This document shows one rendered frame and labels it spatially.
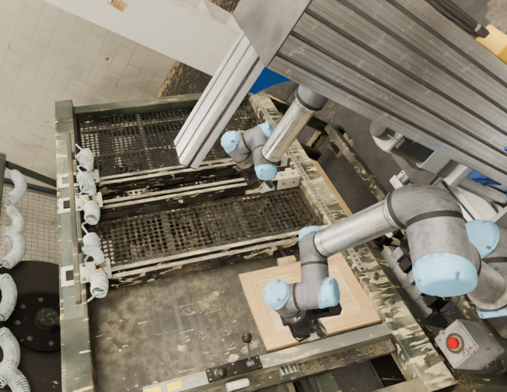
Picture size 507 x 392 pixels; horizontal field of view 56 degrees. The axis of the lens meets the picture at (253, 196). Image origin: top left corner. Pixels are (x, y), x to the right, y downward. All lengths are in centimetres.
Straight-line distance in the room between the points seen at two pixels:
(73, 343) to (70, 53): 548
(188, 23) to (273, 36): 445
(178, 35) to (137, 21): 45
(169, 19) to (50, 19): 196
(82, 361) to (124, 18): 399
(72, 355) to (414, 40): 146
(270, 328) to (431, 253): 106
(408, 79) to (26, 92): 653
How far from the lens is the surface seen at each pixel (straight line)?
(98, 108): 312
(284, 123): 153
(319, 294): 127
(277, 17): 96
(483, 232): 142
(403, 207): 107
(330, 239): 124
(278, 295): 129
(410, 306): 211
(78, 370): 181
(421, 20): 104
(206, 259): 207
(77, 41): 691
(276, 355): 185
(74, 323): 192
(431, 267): 99
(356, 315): 204
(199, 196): 239
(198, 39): 547
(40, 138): 771
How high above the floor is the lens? 249
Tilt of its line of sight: 34 degrees down
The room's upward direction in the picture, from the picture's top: 74 degrees counter-clockwise
